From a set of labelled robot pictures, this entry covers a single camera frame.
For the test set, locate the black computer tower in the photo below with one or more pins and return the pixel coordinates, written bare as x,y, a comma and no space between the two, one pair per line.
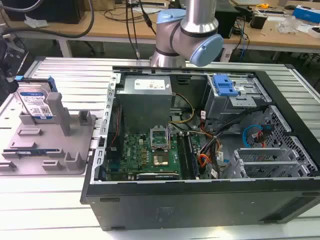
226,18

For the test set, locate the gold chip heatsink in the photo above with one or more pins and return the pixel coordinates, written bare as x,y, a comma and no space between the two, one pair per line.
160,160

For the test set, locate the RAM stick in rack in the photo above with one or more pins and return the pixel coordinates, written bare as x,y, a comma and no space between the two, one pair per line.
35,152

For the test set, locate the clear plastic wrap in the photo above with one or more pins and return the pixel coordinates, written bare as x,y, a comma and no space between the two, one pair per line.
287,25

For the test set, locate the black bag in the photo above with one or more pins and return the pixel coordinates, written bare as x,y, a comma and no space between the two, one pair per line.
8,65

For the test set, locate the green motherboard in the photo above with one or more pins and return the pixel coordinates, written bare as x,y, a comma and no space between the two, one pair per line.
150,155

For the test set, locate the metal drive cage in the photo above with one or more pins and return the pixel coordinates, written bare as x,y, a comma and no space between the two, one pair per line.
232,100

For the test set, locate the silver disk bay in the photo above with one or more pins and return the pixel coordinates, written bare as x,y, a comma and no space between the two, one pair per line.
265,162

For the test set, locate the RAM slot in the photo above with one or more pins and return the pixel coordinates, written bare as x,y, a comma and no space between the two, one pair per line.
185,155

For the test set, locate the black box on desk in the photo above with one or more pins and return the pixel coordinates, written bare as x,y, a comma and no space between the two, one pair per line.
258,19

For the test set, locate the grey parts rack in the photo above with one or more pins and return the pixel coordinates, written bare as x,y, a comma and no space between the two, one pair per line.
50,140

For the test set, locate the black open PC case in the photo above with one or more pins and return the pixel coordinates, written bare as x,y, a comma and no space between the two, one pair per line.
200,195

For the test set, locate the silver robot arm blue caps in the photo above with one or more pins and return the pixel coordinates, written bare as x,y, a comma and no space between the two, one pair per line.
190,32

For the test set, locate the grey power supply unit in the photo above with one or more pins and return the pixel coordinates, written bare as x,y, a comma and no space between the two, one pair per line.
145,100

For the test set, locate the blue white box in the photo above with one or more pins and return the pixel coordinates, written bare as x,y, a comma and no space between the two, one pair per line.
306,14

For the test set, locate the blue drive bay latch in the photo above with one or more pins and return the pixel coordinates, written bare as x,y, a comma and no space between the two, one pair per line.
224,85

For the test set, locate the hard disk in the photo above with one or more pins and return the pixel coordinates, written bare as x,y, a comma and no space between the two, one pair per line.
35,100

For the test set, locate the wooden desk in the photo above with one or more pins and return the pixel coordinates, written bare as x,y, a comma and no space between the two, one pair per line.
125,27

